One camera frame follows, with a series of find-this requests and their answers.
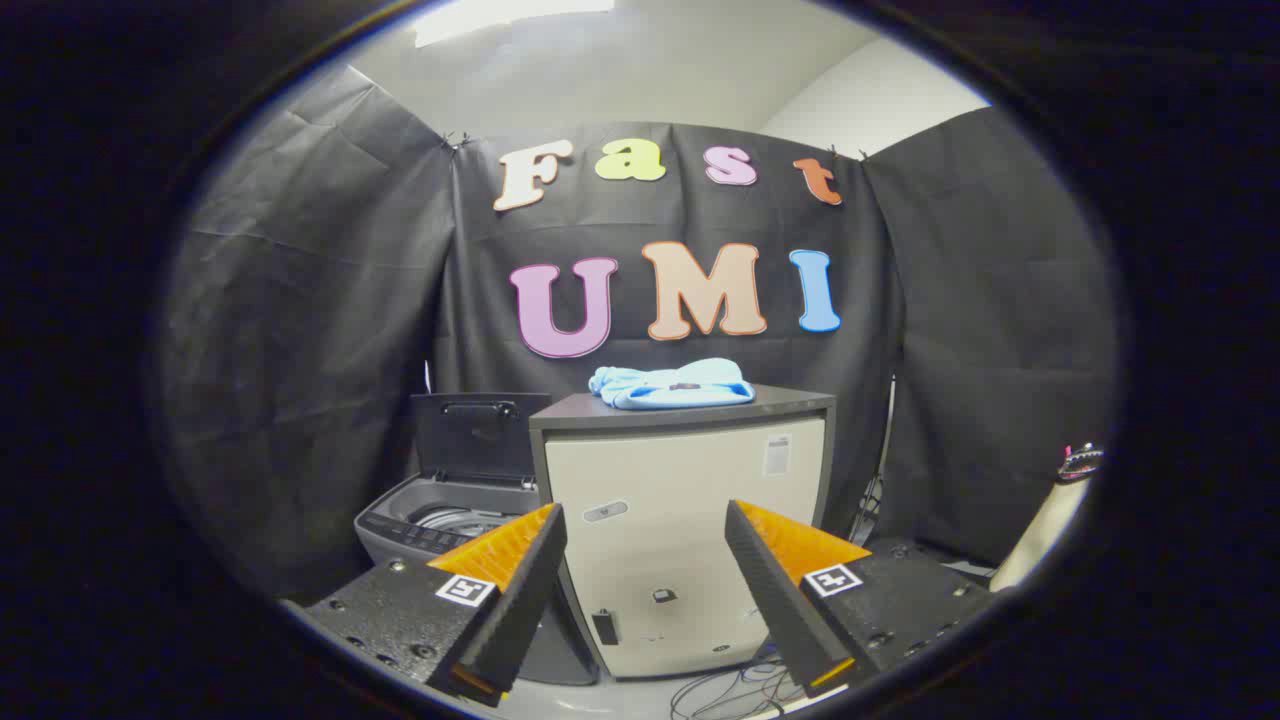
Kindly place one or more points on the beige cabinet with dark top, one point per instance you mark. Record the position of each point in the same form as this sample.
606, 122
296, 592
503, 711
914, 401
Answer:
680, 480

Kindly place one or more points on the light blue shirt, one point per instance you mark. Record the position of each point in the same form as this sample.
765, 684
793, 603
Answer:
680, 388

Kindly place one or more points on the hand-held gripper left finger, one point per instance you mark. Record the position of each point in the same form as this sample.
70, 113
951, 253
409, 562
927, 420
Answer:
520, 600

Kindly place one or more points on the beige object with black top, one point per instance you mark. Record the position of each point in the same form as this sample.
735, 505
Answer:
1040, 530

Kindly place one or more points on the grey washing machine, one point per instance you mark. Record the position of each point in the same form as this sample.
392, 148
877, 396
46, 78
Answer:
400, 527

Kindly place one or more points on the black backdrop cloth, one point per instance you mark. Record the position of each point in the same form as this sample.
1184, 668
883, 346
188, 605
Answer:
300, 300

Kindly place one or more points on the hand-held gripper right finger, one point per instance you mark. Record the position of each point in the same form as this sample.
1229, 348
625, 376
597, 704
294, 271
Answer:
775, 600

